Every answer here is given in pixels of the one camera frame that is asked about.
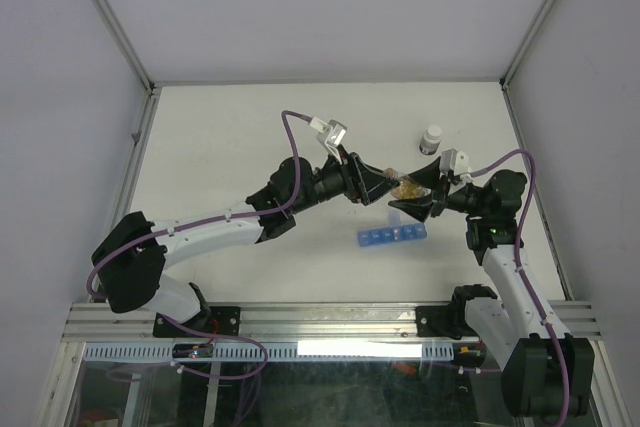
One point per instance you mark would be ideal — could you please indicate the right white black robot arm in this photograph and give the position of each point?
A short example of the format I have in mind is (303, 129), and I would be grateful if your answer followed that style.
(546, 371)

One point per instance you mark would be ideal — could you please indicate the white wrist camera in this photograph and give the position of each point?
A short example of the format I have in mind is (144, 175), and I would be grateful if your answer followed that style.
(454, 166)
(329, 134)

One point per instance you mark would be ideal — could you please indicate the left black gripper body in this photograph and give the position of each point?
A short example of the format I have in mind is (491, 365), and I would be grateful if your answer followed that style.
(335, 181)

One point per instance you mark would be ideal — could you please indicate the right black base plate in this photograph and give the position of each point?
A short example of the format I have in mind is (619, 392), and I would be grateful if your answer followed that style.
(441, 321)

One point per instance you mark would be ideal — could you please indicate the right aluminium frame post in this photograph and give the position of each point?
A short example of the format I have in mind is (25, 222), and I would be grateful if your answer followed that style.
(533, 30)

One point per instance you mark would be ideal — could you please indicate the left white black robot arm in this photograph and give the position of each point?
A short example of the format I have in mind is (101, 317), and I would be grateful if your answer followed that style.
(132, 261)

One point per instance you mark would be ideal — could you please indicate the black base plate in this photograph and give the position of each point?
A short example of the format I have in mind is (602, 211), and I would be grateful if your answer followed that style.
(441, 321)
(219, 319)

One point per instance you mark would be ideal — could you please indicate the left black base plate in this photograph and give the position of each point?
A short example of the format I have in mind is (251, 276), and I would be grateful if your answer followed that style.
(219, 319)

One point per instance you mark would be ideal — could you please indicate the grey slotted cable duct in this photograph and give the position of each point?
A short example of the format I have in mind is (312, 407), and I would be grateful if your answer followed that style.
(306, 350)

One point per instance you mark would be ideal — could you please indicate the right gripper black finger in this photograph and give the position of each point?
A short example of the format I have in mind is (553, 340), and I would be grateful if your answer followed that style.
(420, 209)
(430, 176)

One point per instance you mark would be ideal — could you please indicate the left aluminium frame post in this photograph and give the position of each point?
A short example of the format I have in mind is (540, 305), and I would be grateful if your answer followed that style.
(124, 44)

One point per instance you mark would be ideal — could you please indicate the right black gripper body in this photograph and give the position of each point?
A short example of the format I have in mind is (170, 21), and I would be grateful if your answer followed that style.
(467, 199)

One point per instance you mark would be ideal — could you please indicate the blue weekly pill organizer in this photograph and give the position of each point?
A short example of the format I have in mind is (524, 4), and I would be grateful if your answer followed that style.
(398, 229)

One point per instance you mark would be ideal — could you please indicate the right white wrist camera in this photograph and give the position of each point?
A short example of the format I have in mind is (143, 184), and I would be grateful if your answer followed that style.
(454, 166)

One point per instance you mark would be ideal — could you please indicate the clear capsule bottle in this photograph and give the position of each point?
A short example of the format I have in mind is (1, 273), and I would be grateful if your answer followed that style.
(407, 188)

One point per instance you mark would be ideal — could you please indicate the aluminium mounting rail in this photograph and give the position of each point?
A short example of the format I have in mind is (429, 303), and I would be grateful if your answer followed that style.
(265, 322)

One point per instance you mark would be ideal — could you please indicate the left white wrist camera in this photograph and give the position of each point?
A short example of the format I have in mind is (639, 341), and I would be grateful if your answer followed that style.
(329, 134)

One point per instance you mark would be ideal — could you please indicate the aluminium frame post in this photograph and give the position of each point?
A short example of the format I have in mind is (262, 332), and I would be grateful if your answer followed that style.
(124, 44)
(533, 30)

